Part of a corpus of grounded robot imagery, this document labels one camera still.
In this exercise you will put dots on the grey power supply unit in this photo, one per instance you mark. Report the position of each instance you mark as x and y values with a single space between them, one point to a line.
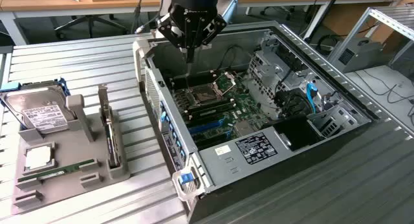
226 165

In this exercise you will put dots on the blue case latch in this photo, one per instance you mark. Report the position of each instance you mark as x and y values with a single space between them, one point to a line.
186 178

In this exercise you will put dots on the black office chair base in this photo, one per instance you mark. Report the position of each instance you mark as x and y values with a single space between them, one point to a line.
90 20
276 9

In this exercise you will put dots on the square chipset heatsink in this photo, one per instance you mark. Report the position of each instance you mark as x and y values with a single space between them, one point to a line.
246 129

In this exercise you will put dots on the grey perforated drive cage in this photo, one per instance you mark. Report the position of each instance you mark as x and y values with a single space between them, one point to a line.
269 71

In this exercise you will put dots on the metal socket cover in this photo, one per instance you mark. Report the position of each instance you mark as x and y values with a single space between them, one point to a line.
230 75

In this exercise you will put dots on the open grey PC case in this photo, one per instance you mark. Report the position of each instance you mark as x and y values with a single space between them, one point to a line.
226 165

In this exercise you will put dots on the grey parts rack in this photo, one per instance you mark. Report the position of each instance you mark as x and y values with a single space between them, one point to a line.
71 156

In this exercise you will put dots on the green graphics card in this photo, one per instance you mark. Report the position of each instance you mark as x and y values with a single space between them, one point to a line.
103 100

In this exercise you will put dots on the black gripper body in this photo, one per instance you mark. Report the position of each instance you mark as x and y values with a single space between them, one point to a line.
194 5

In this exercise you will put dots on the black labelled RAM stick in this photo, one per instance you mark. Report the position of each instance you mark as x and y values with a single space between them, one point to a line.
210 112

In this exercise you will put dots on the black plastic shroud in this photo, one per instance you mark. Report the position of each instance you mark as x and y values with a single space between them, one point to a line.
297 132

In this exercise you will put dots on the green motherboard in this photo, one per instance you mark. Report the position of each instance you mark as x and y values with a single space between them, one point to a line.
246 105

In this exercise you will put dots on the silver hard disk drive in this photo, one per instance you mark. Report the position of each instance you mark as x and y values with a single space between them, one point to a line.
42 110

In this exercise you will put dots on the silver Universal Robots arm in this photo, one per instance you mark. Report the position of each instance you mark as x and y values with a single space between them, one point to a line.
230 8

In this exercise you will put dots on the CPU socket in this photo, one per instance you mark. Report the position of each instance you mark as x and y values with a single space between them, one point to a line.
203 96

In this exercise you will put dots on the aluminium profile frame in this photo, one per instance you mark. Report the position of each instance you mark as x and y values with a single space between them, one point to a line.
388 18

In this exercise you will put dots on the blue expansion slot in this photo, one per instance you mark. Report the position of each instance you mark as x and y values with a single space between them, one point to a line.
203 127

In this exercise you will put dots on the thin socket locking lever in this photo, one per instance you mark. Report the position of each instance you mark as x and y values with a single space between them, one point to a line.
187 76

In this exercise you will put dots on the grey vented equipment box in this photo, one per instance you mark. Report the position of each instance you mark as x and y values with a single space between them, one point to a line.
358 56

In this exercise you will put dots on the green RAM stick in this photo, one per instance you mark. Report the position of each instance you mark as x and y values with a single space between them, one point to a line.
55 171

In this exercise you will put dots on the silver disk bay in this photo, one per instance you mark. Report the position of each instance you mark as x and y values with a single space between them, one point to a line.
330 127

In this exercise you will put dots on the silver CPU chip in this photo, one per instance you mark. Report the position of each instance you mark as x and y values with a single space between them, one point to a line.
39 157

